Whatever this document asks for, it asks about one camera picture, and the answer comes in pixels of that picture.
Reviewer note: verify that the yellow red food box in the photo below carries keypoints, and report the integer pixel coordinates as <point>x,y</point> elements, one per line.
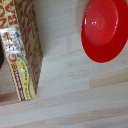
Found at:
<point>23,43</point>

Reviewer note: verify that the red plastic bowl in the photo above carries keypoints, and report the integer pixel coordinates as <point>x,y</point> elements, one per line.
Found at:
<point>103,30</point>

